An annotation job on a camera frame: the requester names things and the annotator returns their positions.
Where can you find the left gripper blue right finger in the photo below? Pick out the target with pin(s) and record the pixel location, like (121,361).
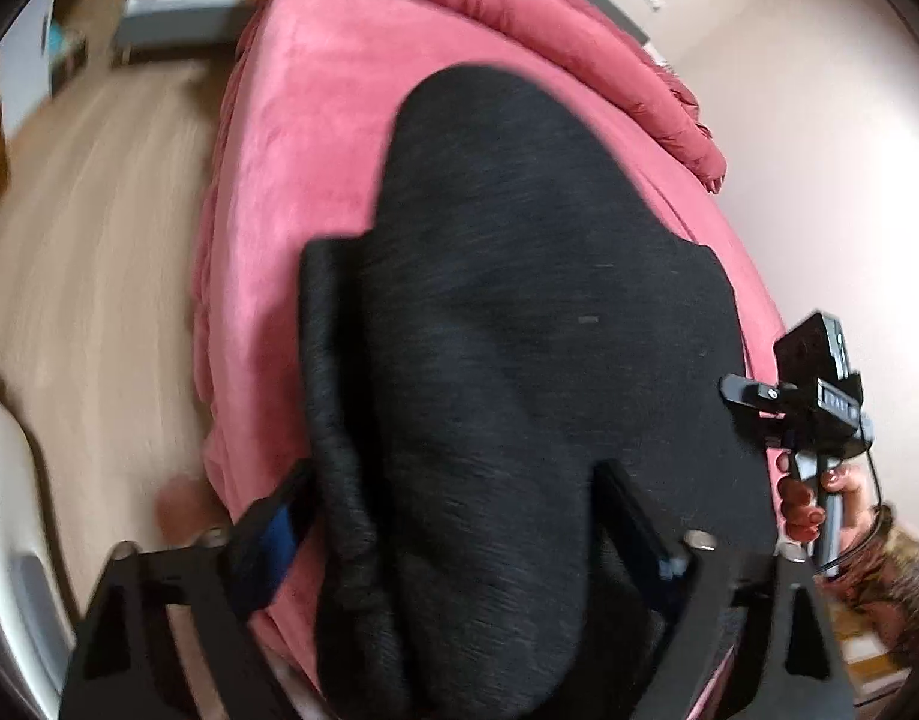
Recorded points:
(643,536)

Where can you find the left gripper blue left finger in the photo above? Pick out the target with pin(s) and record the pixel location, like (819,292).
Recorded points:
(267,538)

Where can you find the black pants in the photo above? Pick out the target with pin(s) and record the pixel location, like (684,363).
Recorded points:
(515,315)

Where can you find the right hand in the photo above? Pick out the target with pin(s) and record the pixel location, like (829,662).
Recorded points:
(804,517)

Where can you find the white plastic bin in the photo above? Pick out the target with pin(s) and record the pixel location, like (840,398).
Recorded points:
(36,638)

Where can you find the pink bed blanket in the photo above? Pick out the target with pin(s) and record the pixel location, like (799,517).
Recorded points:
(305,126)

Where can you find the red rolled duvet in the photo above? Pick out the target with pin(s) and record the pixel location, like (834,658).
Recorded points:
(577,38)

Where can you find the wooden white cabinet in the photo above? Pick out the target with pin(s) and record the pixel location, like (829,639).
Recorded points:
(27,51)

